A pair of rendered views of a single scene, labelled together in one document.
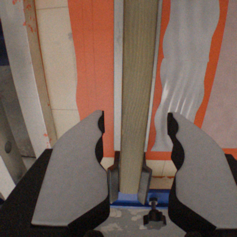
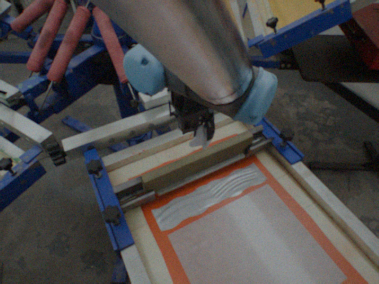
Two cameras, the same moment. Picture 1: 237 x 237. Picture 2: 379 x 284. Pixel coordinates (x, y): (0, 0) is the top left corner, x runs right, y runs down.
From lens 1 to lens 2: 66 cm
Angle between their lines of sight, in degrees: 60
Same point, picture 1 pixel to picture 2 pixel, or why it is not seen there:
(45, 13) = not seen: hidden behind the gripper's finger
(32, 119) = (150, 143)
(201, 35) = (225, 192)
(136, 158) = (168, 168)
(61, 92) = (166, 155)
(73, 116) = (154, 164)
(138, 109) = (191, 158)
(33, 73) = (174, 138)
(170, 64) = (205, 188)
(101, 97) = not seen: hidden behind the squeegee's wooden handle
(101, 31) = not seen: hidden behind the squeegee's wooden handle
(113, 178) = (138, 178)
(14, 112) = (47, 187)
